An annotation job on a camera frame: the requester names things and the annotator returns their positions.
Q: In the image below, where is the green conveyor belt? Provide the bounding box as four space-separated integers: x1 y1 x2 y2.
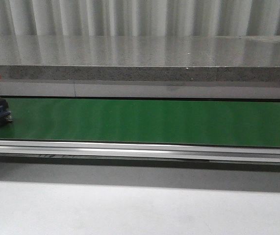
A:
0 97 280 147

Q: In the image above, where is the silver conveyor frame rail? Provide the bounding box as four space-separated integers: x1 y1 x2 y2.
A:
0 140 280 163

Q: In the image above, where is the white pleated curtain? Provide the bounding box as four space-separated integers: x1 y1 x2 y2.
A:
0 0 280 36

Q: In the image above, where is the grey speckled stone counter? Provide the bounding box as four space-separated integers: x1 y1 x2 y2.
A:
0 35 280 99

